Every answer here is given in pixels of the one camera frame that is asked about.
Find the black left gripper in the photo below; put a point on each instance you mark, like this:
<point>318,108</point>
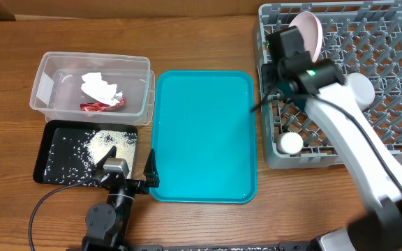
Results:
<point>151,173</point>

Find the red sauce packet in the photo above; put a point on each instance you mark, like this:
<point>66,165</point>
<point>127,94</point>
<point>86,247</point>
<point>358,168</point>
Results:
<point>101,107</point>

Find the white napkin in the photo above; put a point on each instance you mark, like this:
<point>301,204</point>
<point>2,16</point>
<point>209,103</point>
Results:
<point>94,86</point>

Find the white cup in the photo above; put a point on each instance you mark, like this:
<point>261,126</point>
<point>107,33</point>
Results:
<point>289,143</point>

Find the large white plate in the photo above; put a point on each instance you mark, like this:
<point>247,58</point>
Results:
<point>310,29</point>

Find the grey white bowl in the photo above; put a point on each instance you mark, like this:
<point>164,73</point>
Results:
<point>358,92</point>

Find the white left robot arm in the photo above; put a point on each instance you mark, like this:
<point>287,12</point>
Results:
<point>107,223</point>

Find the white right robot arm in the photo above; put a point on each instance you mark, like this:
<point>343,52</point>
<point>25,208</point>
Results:
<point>318,89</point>

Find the spilled rice grains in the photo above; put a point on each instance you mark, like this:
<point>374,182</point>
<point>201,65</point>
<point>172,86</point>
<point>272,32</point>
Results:
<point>74,153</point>

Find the black plastic tray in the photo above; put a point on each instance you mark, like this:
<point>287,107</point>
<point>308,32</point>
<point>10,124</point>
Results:
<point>49,132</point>

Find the teal serving tray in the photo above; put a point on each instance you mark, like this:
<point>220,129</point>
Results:
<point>204,137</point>

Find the clear plastic bin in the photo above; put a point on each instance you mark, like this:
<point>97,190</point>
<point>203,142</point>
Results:
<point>57,93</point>

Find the grey dish rack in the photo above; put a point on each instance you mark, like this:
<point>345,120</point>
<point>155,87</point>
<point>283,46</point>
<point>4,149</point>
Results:
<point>360,37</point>

